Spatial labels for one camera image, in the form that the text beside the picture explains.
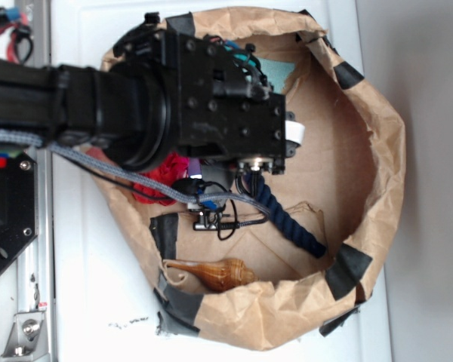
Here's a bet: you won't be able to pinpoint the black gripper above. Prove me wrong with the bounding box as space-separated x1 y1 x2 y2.
154 14 300 174

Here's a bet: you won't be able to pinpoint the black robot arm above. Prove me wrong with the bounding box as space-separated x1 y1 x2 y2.
0 13 302 174

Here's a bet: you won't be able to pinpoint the teal cloth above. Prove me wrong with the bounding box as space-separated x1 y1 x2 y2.
259 58 295 94

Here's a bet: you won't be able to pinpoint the red crumpled paper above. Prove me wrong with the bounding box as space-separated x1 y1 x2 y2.
134 152 190 206

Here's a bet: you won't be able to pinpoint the brown paper bag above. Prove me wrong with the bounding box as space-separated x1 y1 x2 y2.
98 7 406 351

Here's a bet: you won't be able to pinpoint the brown seashell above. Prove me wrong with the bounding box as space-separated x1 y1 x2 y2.
163 258 260 292

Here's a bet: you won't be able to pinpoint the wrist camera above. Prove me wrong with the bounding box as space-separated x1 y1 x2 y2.
172 158 239 240

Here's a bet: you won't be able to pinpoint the navy blue rope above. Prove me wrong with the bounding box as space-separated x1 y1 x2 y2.
253 173 328 259

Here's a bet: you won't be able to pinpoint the grey braided cable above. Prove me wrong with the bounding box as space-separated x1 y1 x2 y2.
0 127 271 229

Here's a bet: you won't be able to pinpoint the red and black wires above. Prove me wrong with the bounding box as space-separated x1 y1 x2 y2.
0 5 35 63

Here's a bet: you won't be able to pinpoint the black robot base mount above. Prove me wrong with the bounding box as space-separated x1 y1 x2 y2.
0 153 37 276

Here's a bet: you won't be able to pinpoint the aluminium frame rail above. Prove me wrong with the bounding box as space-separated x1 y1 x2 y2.
5 1 57 361

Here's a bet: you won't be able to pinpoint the metal corner bracket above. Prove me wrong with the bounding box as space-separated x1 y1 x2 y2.
0 311 48 361

